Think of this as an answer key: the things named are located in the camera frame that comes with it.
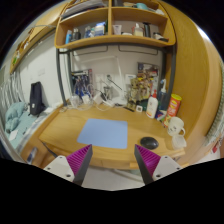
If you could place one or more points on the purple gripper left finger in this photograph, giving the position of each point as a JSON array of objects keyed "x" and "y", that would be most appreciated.
[{"x": 79, "y": 163}]

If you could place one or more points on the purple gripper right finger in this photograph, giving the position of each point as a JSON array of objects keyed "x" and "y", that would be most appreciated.
[{"x": 147, "y": 162}]

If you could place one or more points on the blue mouse pad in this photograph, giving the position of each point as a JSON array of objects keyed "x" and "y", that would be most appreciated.
[{"x": 105, "y": 133}]

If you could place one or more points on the clear plastic cup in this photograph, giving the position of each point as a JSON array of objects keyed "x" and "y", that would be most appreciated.
[{"x": 178, "y": 142}]

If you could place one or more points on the white mug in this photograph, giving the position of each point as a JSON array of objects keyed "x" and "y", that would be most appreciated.
[{"x": 176, "y": 126}]

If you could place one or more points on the white lotion bottle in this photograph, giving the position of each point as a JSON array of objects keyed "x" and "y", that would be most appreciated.
[{"x": 152, "y": 105}]

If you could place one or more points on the red yellow snack can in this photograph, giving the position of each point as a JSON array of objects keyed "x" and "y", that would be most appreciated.
[{"x": 172, "y": 109}]

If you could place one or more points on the white power adapter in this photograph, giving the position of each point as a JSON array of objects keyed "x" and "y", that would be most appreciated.
[{"x": 98, "y": 98}]

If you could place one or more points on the dark spray bottle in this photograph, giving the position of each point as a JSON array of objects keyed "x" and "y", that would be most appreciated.
[{"x": 162, "y": 95}]

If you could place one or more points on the black backpack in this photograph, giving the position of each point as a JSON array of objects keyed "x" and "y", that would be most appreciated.
[{"x": 36, "y": 103}]

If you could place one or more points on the brown figurine clutter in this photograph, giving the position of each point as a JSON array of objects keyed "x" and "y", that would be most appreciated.
[{"x": 144, "y": 84}]

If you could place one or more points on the anime poster box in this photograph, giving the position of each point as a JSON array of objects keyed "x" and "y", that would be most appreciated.
[{"x": 82, "y": 82}]

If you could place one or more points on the teal pillow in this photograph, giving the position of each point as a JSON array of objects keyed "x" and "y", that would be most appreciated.
[{"x": 13, "y": 115}]

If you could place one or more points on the wooden wall shelf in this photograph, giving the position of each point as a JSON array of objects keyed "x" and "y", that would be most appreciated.
[{"x": 85, "y": 23}]

